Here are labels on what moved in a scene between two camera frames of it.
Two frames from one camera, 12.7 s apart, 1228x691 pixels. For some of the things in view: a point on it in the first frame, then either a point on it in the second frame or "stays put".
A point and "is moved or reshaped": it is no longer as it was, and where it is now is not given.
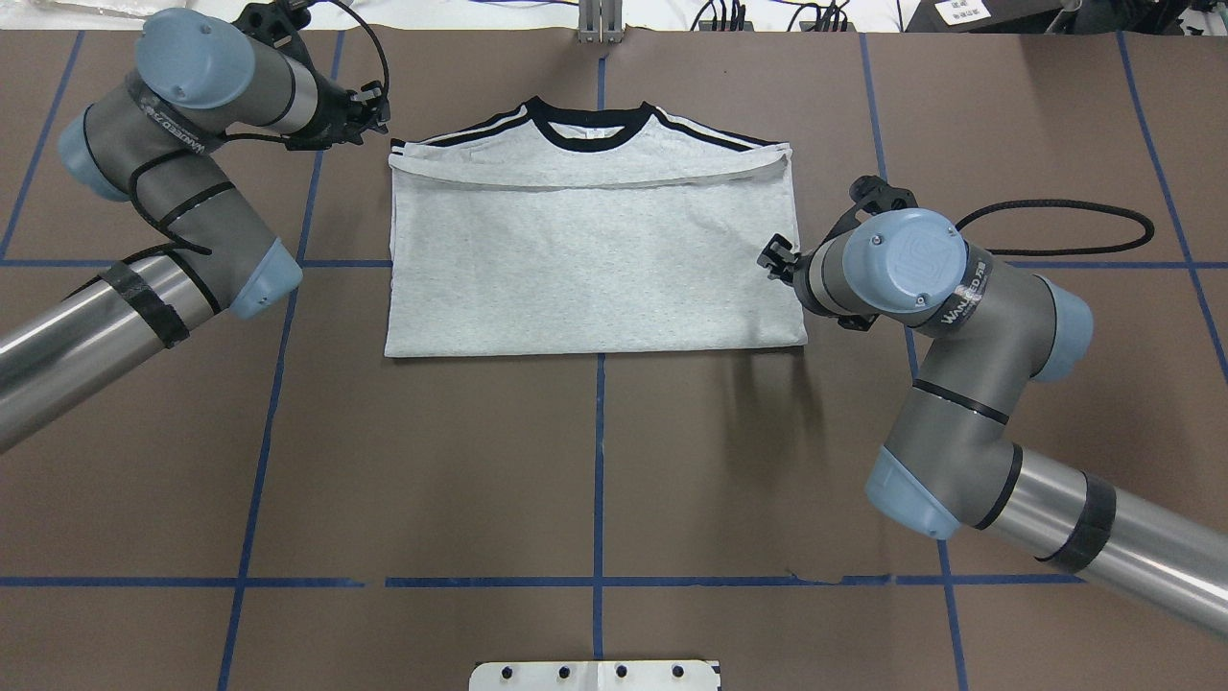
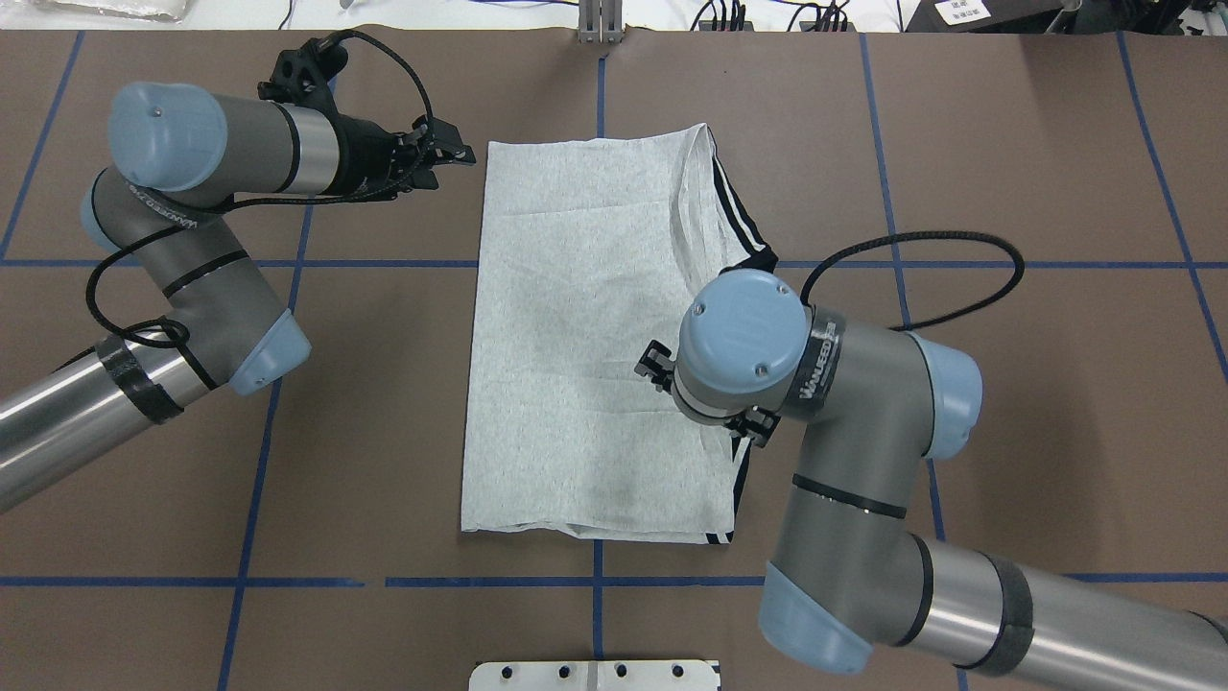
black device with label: (982, 16) stays put
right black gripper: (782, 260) to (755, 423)
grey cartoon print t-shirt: (520, 231) is moved or reshaped
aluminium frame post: (601, 21) stays put
